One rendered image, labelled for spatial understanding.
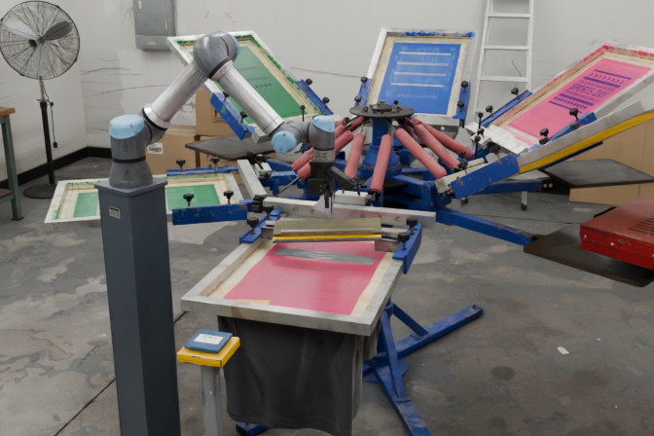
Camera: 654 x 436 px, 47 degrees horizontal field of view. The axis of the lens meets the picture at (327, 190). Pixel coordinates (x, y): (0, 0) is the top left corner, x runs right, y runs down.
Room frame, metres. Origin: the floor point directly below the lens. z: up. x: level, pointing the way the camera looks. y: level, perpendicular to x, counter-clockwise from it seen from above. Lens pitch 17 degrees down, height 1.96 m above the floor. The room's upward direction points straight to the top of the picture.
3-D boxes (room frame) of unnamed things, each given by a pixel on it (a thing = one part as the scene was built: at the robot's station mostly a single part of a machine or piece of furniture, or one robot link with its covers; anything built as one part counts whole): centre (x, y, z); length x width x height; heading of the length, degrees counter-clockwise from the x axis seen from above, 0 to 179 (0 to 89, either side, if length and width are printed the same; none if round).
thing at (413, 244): (2.51, -0.29, 0.97); 0.30 x 0.05 x 0.07; 164
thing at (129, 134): (2.59, 0.70, 1.37); 0.13 x 0.12 x 0.14; 167
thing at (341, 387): (2.08, 0.13, 0.74); 0.45 x 0.03 x 0.43; 74
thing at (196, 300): (2.36, 0.05, 0.97); 0.79 x 0.58 x 0.04; 164
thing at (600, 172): (3.53, -0.90, 0.91); 1.34 x 0.40 x 0.08; 104
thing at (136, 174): (2.58, 0.70, 1.25); 0.15 x 0.15 x 0.10
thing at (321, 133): (2.56, 0.01, 1.38); 0.09 x 0.08 x 0.11; 77
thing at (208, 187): (3.16, 0.63, 1.05); 1.08 x 0.61 x 0.23; 104
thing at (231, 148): (3.86, 0.21, 0.91); 1.34 x 0.40 x 0.08; 44
